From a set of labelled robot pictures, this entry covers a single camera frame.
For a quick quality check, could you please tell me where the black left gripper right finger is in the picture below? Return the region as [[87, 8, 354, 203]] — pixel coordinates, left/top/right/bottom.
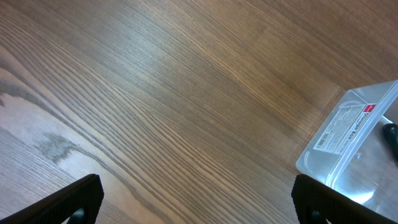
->
[[291, 174, 396, 224]]

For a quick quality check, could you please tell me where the black red handled screwdriver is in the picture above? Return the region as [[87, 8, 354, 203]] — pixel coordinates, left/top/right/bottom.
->
[[382, 123, 398, 162]]

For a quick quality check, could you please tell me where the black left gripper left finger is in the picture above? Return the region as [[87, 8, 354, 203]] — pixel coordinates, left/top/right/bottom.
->
[[1, 174, 104, 224]]

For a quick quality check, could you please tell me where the clear plastic storage container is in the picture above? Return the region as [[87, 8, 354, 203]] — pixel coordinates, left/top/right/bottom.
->
[[295, 81, 397, 222]]

